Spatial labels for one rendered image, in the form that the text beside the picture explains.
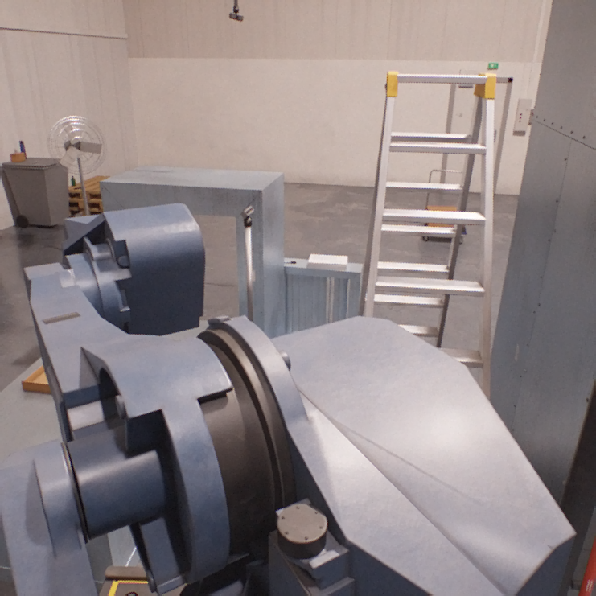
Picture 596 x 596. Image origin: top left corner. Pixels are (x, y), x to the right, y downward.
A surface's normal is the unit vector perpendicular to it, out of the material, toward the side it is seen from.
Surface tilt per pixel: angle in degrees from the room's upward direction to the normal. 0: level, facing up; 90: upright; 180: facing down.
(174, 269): 104
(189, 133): 90
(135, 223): 22
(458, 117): 90
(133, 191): 90
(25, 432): 0
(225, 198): 90
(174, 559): 53
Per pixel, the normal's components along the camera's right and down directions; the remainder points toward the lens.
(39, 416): 0.01, -0.91
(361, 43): -0.20, 0.39
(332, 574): 0.51, 0.35
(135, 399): 0.19, -0.74
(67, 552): 0.38, -0.36
